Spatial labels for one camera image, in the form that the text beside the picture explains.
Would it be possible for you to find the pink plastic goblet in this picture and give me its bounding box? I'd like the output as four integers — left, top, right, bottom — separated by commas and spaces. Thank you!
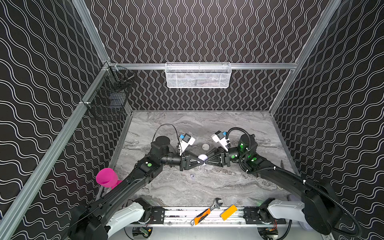
96, 168, 122, 189

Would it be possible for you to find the white wire mesh basket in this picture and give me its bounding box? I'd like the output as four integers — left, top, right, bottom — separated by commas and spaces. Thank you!
165, 62, 232, 89

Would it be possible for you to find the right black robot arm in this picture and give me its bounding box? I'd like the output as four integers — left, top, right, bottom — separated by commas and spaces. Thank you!
205, 131, 346, 235

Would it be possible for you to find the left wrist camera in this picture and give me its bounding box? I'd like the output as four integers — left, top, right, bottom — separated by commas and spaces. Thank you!
178, 134, 196, 156

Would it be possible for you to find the black wire basket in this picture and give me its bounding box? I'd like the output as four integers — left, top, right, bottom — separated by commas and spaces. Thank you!
85, 65, 136, 122

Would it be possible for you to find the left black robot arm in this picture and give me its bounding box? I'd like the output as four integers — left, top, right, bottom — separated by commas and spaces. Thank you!
64, 136, 204, 240

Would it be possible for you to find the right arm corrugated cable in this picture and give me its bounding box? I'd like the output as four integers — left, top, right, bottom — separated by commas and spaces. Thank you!
224, 127, 362, 238

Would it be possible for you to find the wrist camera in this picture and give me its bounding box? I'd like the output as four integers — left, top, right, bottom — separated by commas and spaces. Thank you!
211, 131, 231, 152
178, 134, 196, 156

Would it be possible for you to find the white earbud charging case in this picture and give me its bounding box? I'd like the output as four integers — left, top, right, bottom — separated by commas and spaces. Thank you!
202, 144, 210, 151

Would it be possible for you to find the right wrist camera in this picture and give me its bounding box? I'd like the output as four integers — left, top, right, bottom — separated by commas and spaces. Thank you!
211, 131, 231, 152

